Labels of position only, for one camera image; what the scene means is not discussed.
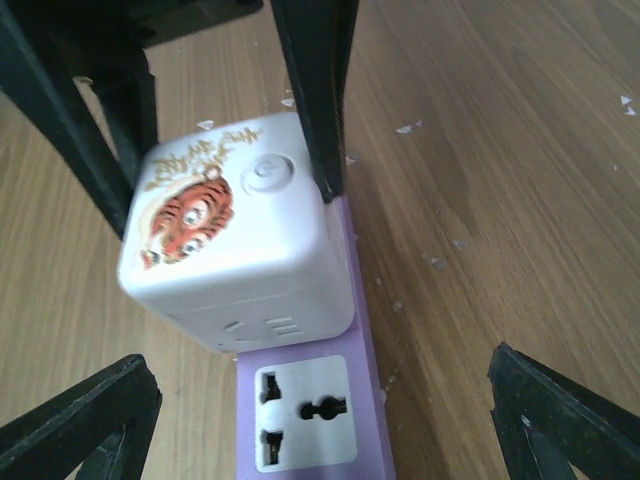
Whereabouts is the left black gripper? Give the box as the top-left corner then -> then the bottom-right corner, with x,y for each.
1,0 -> 263,236

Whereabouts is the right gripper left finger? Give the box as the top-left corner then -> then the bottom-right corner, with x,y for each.
1,354 -> 162,479

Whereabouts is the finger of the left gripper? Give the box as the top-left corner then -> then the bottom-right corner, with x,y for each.
271,0 -> 359,204

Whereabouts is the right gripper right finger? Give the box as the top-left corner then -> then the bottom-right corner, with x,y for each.
488,342 -> 639,479

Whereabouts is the purple power strip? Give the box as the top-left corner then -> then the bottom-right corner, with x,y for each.
236,199 -> 396,479

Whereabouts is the white cartoon cube adapter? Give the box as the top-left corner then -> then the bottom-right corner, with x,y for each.
118,112 -> 355,353

